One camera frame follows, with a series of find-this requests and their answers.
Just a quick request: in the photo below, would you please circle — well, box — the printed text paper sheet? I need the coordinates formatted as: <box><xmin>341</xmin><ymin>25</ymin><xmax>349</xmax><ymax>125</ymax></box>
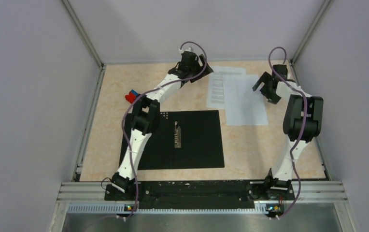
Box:
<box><xmin>206</xmin><ymin>66</ymin><xmax>246</xmax><ymax>109</ymax></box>

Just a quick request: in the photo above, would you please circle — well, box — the white paper sheet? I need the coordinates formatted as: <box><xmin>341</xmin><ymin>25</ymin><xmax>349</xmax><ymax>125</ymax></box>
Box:
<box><xmin>223</xmin><ymin>74</ymin><xmax>269</xmax><ymax>126</ymax></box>

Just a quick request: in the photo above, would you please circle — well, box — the teal folder black inside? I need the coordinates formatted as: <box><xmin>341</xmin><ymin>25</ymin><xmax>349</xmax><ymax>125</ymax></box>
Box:
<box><xmin>138</xmin><ymin>110</ymin><xmax>225</xmax><ymax>170</ymax></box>

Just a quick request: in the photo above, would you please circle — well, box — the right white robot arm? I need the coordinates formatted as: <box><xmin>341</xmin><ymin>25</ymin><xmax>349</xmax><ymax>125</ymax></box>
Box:
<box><xmin>253</xmin><ymin>64</ymin><xmax>324</xmax><ymax>199</ymax></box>

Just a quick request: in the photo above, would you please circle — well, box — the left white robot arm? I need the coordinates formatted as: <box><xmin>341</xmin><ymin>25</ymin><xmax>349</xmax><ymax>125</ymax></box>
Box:
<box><xmin>111</xmin><ymin>50</ymin><xmax>213</xmax><ymax>200</ymax></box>

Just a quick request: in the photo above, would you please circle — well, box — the metal folder clip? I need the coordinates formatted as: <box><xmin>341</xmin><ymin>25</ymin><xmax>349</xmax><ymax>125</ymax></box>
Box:
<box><xmin>174</xmin><ymin>121</ymin><xmax>181</xmax><ymax>148</ymax></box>

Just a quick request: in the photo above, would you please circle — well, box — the red blue toy block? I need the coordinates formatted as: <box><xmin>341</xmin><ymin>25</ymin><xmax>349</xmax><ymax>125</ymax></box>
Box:
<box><xmin>125</xmin><ymin>89</ymin><xmax>140</xmax><ymax>103</ymax></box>

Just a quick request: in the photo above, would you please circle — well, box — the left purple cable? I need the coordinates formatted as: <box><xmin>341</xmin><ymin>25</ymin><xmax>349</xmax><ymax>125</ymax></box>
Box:
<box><xmin>121</xmin><ymin>42</ymin><xmax>208</xmax><ymax>221</ymax></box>

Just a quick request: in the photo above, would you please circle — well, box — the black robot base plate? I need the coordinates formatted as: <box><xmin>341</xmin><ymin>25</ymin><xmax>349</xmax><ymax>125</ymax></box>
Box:
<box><xmin>104</xmin><ymin>180</ymin><xmax>295</xmax><ymax>210</ymax></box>

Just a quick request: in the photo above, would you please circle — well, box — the white slotted cable duct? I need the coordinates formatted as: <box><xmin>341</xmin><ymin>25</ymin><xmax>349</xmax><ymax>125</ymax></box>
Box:
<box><xmin>67</xmin><ymin>203</ymin><xmax>269</xmax><ymax>215</ymax></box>

